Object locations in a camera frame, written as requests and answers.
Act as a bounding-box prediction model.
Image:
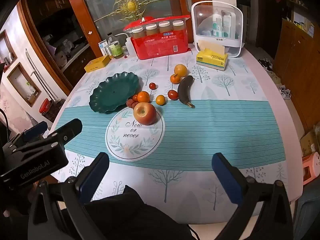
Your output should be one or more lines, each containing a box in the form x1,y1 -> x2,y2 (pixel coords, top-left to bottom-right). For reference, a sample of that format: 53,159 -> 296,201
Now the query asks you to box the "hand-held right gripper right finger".
211,152 -> 294,240

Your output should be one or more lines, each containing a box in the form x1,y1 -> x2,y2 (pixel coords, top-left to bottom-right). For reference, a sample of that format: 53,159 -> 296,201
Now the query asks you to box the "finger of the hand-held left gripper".
14,119 -> 83,153
2,121 -> 48,153

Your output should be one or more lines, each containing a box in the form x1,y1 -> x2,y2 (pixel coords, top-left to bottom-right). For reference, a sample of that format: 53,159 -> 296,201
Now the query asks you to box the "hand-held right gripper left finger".
27,152 -> 110,240

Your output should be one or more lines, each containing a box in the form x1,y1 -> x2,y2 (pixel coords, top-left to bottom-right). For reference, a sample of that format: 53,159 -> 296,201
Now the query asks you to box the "dark green scalloped plate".
89,72 -> 140,114

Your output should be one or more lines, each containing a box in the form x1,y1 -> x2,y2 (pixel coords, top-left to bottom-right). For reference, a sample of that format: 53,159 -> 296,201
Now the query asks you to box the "red apple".
133,102 -> 157,125

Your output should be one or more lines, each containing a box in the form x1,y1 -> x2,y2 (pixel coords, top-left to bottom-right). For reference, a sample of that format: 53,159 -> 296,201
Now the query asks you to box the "dark overripe banana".
177,75 -> 195,109

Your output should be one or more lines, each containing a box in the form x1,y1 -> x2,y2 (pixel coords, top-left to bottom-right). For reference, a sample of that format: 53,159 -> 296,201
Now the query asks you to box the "large orange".
174,64 -> 188,78

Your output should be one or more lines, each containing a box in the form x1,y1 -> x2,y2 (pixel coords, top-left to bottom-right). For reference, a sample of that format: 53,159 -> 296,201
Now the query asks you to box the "tree print teal tablecloth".
54,42 -> 300,220

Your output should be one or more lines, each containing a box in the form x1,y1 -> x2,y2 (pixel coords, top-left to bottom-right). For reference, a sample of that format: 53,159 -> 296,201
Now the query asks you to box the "white round Now or never plate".
105,109 -> 165,162

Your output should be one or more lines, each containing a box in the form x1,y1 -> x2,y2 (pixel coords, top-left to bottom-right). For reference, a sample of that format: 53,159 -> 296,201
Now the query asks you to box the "dark wooden kitchen cabinet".
20,0 -> 98,90

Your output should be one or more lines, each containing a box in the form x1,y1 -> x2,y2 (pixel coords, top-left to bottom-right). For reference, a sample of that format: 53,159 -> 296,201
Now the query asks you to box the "yellow tin box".
84,54 -> 111,73

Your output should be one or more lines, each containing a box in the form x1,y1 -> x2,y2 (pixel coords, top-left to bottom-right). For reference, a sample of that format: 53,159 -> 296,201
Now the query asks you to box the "pink plastic stool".
301,152 -> 320,185

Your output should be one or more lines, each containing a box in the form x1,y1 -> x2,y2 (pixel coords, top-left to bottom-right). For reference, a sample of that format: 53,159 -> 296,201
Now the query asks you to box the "small blue white box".
98,40 -> 110,57

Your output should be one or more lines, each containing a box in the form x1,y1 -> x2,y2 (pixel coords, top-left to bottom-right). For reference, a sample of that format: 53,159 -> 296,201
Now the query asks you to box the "cardboard box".
299,125 -> 320,158

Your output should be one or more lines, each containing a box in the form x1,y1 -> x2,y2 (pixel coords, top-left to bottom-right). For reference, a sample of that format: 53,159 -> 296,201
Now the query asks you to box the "green label glass bottle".
107,33 -> 123,59

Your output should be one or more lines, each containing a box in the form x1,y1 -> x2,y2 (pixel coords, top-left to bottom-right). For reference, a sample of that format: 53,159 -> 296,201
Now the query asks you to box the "white squeeze bottle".
115,32 -> 137,57

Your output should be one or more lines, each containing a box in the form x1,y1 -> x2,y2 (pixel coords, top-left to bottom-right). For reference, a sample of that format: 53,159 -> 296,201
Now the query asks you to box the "white sneaker pair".
279,85 -> 292,100

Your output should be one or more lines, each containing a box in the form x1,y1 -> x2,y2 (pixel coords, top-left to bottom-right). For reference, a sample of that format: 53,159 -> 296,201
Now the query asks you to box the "beige shoe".
269,71 -> 283,84

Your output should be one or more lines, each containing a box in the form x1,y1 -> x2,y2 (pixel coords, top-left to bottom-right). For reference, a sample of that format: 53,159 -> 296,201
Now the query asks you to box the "yellow tissue pack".
196,41 -> 228,71

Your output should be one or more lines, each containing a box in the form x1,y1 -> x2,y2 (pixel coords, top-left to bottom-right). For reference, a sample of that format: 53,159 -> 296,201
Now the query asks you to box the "black white shoe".
257,57 -> 274,71

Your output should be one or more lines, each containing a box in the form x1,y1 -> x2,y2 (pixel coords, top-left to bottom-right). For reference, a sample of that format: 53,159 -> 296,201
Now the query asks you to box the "red paper cup package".
123,16 -> 192,60

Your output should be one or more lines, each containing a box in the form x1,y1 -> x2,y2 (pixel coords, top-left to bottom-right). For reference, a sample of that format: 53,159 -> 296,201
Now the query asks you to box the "brown wooden cabinet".
274,17 -> 320,133

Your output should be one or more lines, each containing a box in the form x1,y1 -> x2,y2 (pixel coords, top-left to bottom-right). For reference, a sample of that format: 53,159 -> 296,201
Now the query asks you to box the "white cosmetics storage case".
191,1 -> 243,57

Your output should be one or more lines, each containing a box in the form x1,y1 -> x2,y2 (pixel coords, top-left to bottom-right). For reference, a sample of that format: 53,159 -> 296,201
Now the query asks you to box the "gold door ornament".
94,0 -> 180,22

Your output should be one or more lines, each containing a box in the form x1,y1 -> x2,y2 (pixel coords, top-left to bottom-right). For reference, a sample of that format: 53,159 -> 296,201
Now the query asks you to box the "white teal bottle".
212,11 -> 223,37

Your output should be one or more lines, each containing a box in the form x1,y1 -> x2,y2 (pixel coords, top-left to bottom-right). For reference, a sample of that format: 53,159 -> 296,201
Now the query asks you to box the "wooden shelf with items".
280,0 -> 320,38

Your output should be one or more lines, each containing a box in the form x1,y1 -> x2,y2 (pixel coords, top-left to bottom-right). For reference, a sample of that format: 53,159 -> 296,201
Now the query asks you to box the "large wooden wall niche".
7,62 -> 42,107

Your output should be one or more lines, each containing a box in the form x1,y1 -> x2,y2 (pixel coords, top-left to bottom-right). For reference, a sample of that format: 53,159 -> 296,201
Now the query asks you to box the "steel vertical rail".
25,49 -> 54,100

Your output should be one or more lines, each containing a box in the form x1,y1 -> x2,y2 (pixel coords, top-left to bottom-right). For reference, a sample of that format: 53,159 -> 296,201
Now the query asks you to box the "black cable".
187,224 -> 200,240

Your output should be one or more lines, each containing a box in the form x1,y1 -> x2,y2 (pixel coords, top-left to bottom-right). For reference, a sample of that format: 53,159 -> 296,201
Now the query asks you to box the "small wooden wall niche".
0,30 -> 18,65

